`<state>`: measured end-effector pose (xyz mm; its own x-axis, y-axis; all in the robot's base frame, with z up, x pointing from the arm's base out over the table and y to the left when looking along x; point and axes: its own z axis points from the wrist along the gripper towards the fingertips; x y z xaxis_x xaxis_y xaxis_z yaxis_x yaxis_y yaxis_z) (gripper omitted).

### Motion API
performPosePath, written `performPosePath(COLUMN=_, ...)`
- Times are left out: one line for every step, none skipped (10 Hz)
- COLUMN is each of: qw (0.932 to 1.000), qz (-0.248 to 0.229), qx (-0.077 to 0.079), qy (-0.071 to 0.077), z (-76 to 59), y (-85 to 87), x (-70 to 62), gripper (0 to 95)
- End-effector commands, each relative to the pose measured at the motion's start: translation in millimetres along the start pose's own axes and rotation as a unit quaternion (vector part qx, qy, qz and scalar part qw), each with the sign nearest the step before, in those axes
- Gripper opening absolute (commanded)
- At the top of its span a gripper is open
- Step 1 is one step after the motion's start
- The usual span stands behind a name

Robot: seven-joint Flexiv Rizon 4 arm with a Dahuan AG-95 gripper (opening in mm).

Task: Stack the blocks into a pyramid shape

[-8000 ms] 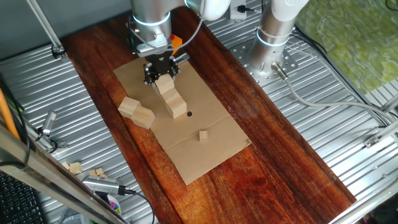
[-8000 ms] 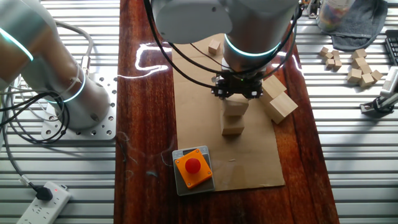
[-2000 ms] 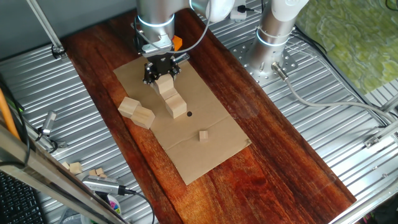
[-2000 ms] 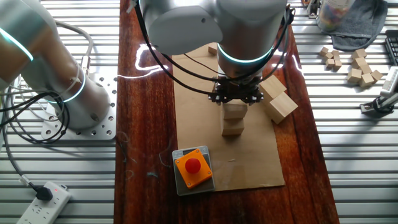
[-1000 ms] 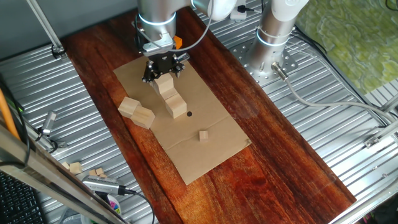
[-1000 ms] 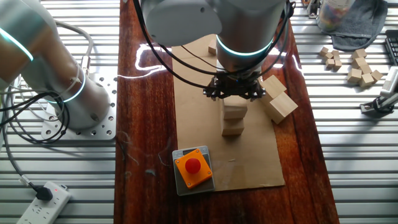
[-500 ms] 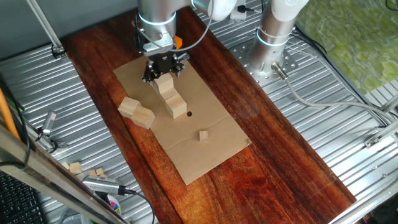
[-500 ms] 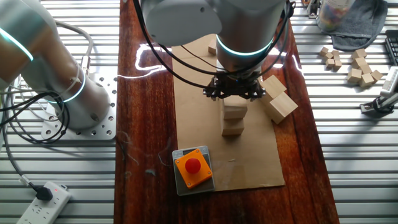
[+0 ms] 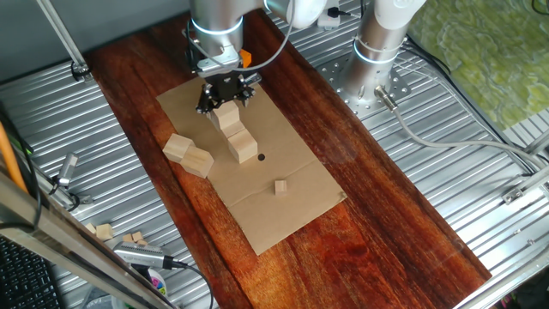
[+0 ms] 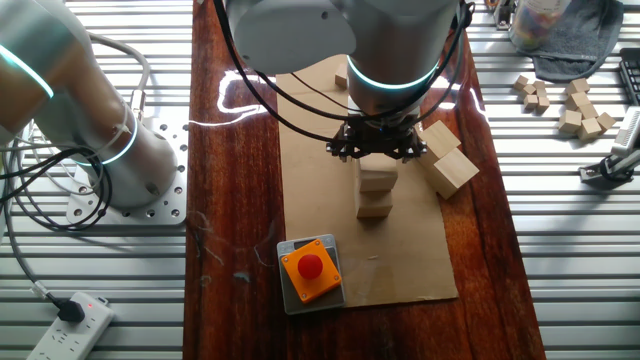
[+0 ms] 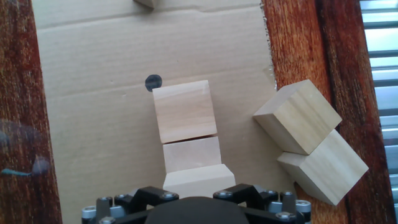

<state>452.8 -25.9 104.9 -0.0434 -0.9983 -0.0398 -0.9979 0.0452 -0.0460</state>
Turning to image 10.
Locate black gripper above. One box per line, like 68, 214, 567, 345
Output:
325, 117, 429, 164

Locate large wooden cube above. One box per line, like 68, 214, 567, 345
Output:
424, 148, 480, 201
417, 119, 463, 169
354, 188, 394, 218
356, 152, 400, 194

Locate brown cardboard sheet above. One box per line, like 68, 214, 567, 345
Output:
275, 54, 460, 309

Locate orange emergency stop button box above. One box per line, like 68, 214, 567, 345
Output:
280, 238, 343, 305

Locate reddish brown wooden board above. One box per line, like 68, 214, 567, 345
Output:
182, 0, 549, 360

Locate orange emergency stop button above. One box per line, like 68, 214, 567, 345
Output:
276, 233, 347, 316

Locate silver robot mounting plate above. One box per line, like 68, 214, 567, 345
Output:
65, 117, 190, 226

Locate dark grey towel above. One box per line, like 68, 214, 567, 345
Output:
529, 0, 626, 84

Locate black keyboard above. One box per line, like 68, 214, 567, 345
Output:
618, 47, 640, 107

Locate white power strip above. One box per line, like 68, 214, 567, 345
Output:
25, 291, 117, 360

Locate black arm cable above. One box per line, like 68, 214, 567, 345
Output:
254, 0, 474, 124
212, 0, 351, 144

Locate black round wrist camera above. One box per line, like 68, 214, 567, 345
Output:
456, 1, 476, 30

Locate small dark metal bracket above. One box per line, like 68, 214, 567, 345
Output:
492, 0, 517, 30

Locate metal camera stand bracket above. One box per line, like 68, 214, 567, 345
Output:
578, 148, 640, 191

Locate grey cable with metal connector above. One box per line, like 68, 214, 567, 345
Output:
83, 30, 152, 121

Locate silver camera on stand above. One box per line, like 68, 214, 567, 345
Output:
610, 104, 640, 160

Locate black cable bundle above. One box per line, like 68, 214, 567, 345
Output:
0, 139, 114, 233

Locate power cord with black plug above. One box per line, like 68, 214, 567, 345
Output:
2, 197, 87, 324

